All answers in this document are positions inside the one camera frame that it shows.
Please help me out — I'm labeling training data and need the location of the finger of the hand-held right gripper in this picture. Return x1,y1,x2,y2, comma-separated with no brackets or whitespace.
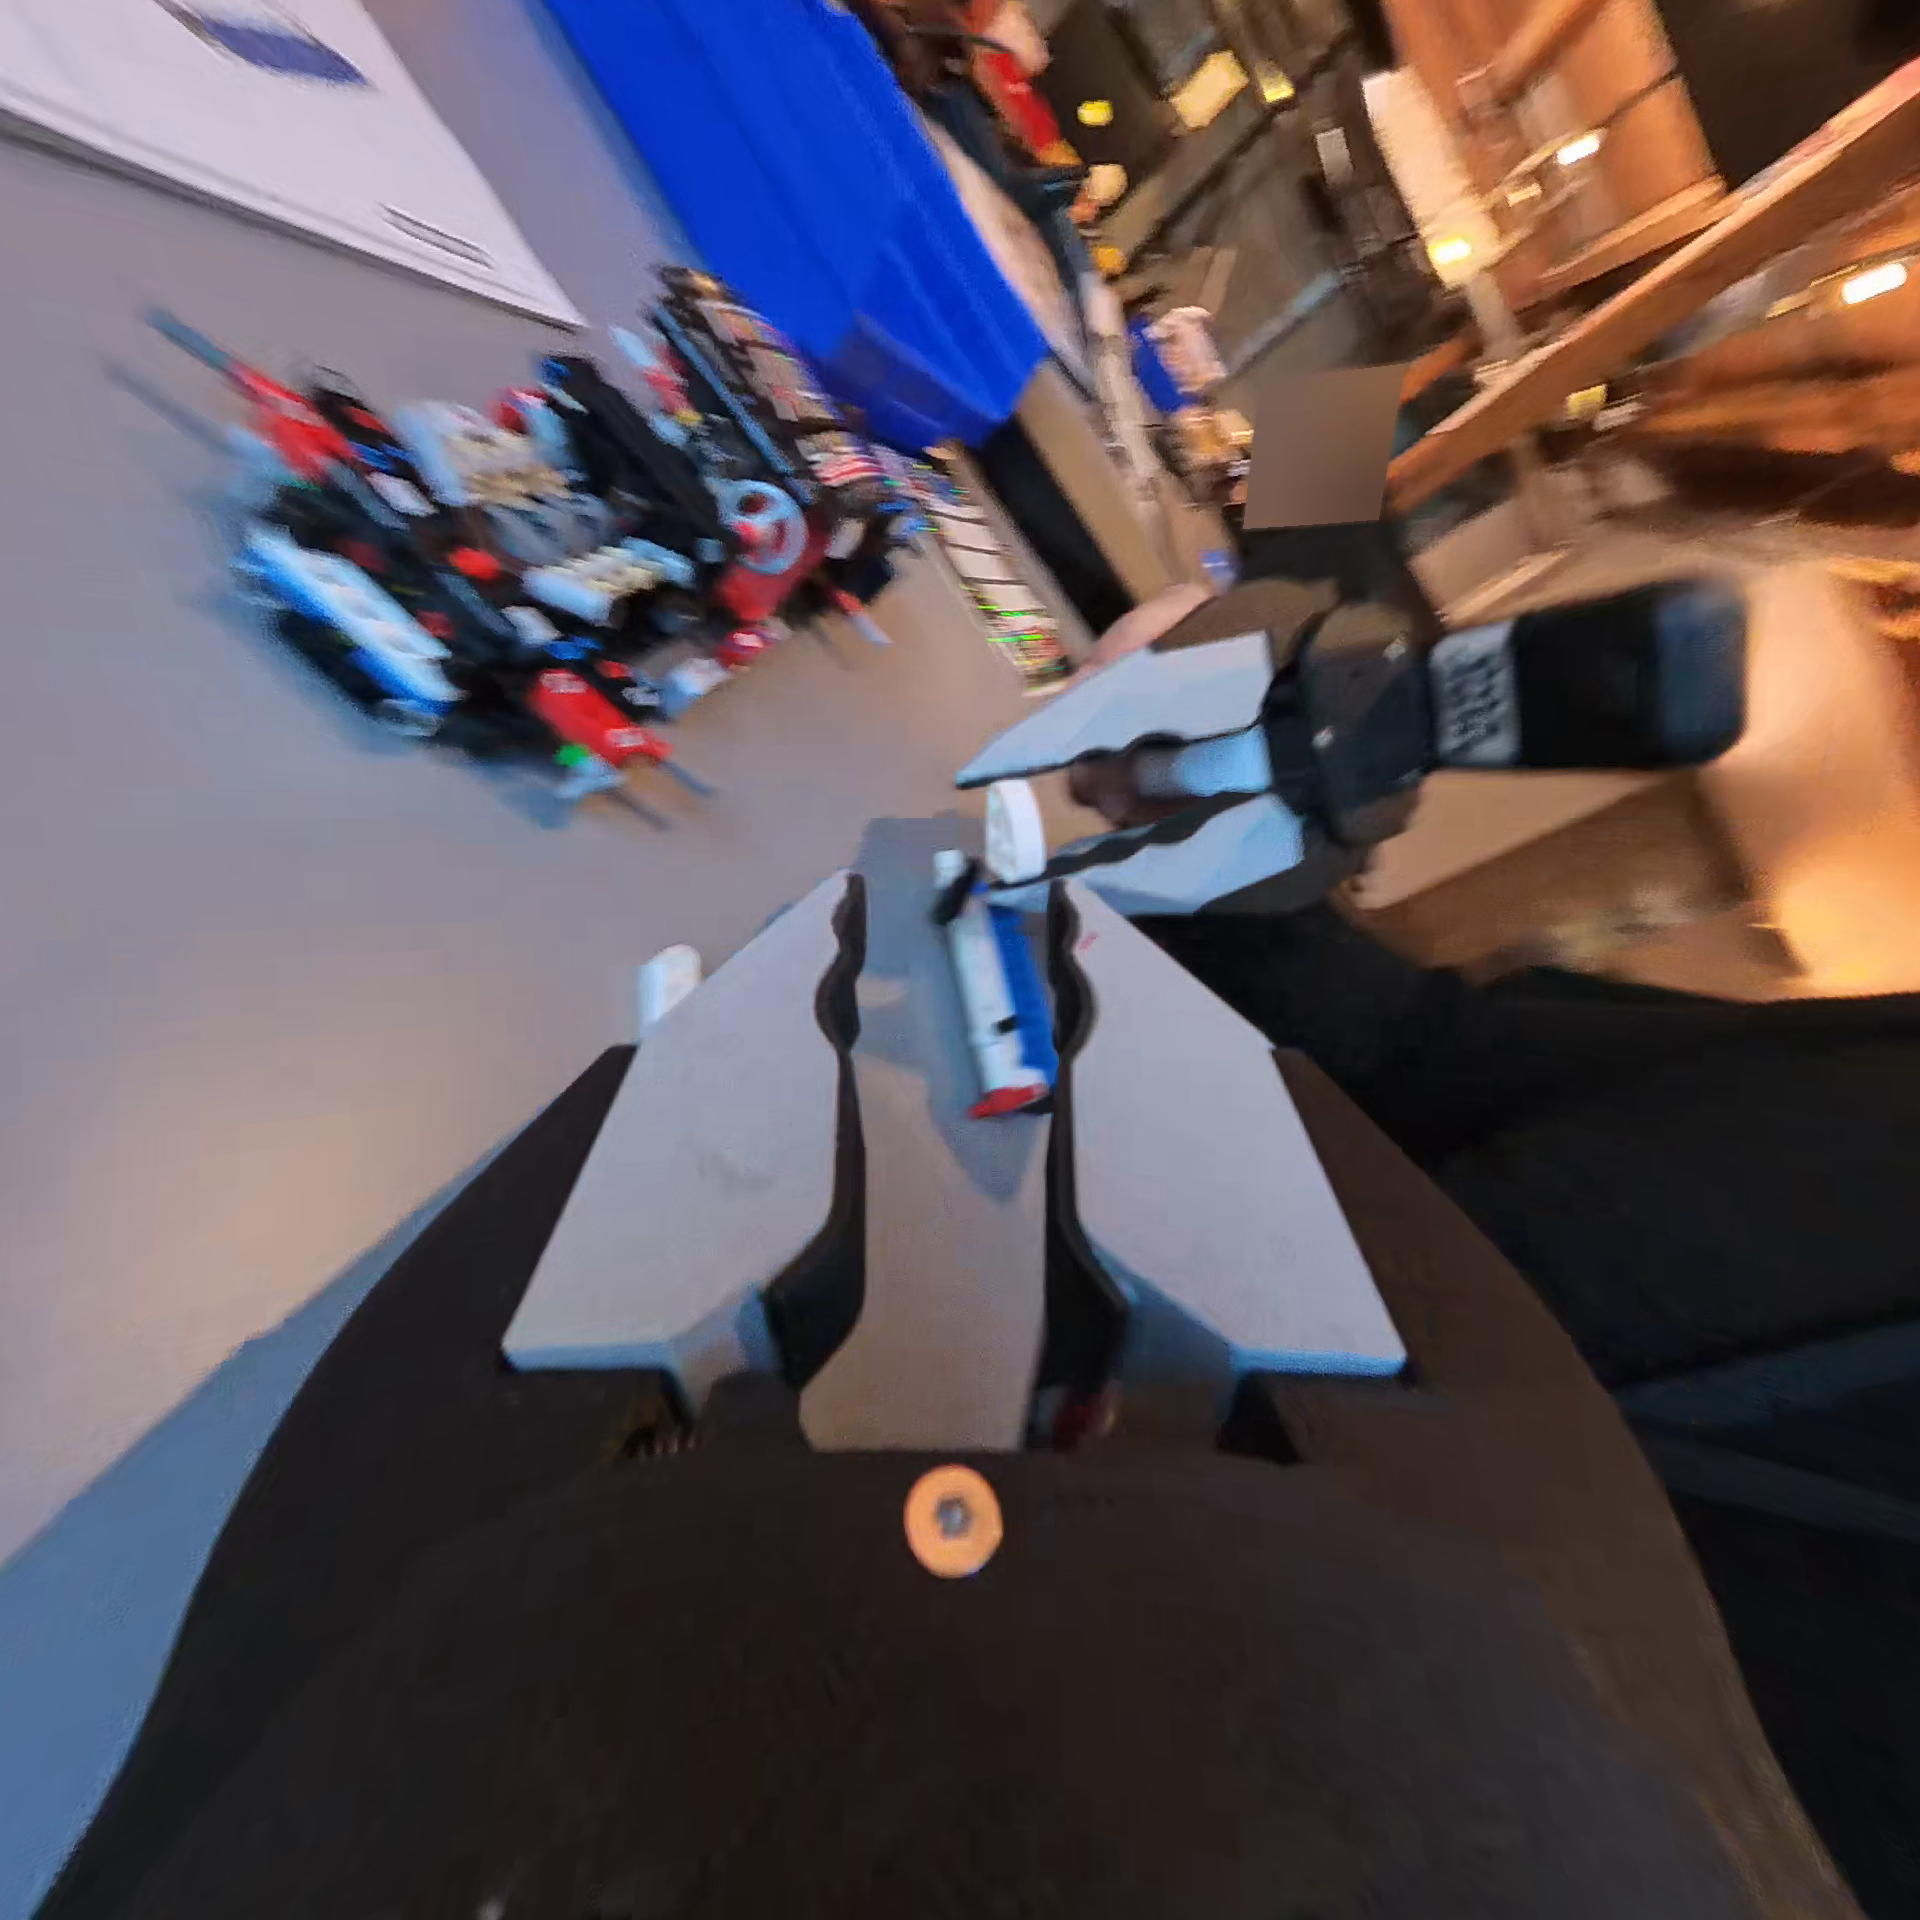
952,629,1279,799
982,791,1309,919

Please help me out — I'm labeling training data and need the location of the grey desk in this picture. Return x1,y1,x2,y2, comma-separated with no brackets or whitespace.
0,0,1187,1576

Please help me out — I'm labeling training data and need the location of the white and blue brick assembly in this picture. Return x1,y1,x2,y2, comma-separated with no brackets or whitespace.
929,846,1063,1123

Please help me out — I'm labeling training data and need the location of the wooden workbench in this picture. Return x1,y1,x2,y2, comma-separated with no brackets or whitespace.
1380,58,1920,511

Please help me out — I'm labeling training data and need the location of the blue plastic bin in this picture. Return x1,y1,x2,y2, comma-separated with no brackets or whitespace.
539,0,1051,452

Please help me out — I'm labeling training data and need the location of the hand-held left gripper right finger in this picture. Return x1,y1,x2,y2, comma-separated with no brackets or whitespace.
1031,879,1411,1427

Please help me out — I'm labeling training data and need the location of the person's right forearm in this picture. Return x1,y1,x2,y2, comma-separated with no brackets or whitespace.
1139,883,1920,1381

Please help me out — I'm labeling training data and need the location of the person's right hand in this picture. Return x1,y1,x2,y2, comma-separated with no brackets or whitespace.
1094,584,1220,665

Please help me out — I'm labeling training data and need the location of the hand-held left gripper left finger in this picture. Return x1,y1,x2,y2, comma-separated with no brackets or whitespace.
497,871,872,1409

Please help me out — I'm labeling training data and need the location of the person's black jacket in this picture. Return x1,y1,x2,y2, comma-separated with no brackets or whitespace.
1620,1350,1920,1920

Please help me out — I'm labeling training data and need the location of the pile of assorted items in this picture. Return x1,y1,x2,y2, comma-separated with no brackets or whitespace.
141,267,1084,828

